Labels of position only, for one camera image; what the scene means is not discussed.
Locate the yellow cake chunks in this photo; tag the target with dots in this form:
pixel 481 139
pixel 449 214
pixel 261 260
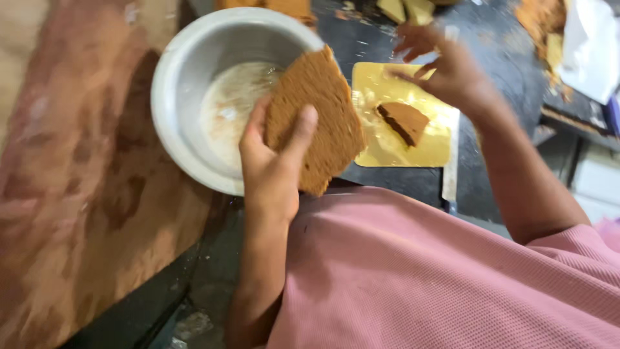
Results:
pixel 407 9

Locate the white plastic sheet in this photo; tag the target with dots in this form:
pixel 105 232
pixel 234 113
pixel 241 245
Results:
pixel 591 48

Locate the person's pink shirt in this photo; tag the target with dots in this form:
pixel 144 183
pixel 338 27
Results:
pixel 436 281

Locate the long white knife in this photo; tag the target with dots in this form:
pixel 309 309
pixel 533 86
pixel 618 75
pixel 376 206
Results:
pixel 451 155

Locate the silver metal bowl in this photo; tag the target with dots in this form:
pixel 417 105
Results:
pixel 218 97

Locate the heap of cake crumbs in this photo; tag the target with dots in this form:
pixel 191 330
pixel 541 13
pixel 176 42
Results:
pixel 545 34

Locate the small brown cake piece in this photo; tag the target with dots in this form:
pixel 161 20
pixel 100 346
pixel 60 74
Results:
pixel 404 121

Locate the large brown cake slice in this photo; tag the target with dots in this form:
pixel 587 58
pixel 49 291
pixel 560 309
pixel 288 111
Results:
pixel 317 121

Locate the person's left hand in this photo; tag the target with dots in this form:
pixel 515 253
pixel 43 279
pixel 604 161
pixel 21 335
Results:
pixel 271 177

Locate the brown paper sheet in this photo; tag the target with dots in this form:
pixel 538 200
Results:
pixel 82 184

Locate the person's right hand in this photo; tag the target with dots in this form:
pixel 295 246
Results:
pixel 448 72

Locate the gold square cake board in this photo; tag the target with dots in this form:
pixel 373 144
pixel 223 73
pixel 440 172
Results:
pixel 387 145

